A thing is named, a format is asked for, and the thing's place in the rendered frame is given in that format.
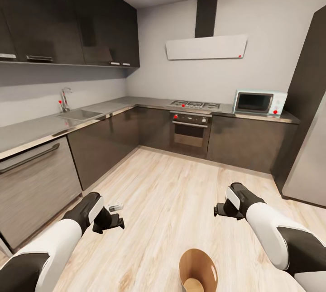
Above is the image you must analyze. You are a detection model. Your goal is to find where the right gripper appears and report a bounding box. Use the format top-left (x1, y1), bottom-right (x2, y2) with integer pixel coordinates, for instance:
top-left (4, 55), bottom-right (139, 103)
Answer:
top-left (214, 202), bottom-right (244, 219)

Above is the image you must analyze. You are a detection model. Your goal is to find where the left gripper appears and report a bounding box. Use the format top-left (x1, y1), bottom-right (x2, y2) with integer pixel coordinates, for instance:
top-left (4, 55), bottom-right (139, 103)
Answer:
top-left (92, 210), bottom-right (125, 234)

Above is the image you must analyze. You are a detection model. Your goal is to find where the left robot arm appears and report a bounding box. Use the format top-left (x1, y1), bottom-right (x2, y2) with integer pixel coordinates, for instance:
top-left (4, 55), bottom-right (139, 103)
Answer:
top-left (0, 193), bottom-right (125, 292)

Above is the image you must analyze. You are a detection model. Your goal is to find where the trash can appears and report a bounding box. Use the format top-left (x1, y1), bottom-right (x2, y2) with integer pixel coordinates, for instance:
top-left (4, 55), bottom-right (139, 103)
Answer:
top-left (178, 249), bottom-right (218, 292)

